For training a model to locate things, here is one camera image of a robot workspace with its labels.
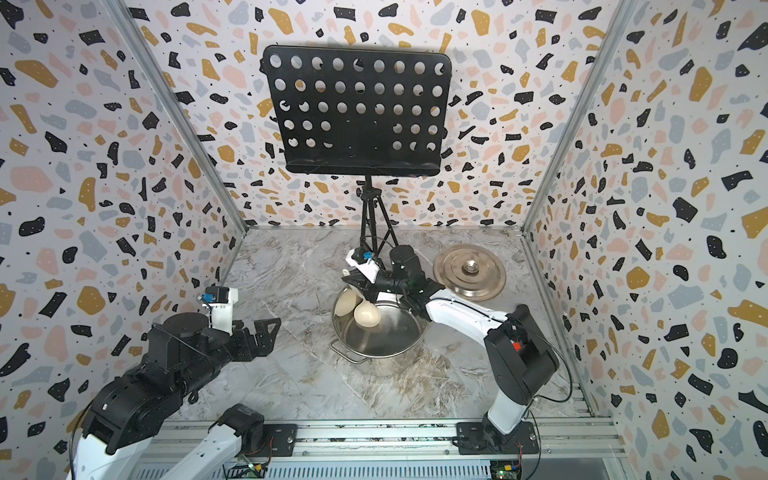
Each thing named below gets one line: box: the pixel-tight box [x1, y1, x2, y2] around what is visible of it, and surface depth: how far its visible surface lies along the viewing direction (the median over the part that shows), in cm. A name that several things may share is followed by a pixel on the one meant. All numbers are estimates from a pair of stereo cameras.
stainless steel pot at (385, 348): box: [330, 287, 424, 375], surface depth 94 cm
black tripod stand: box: [356, 175, 399, 255], surface depth 97 cm
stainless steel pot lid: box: [433, 244, 507, 302], surface depth 112 cm
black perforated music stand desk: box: [259, 45, 452, 176], surface depth 67 cm
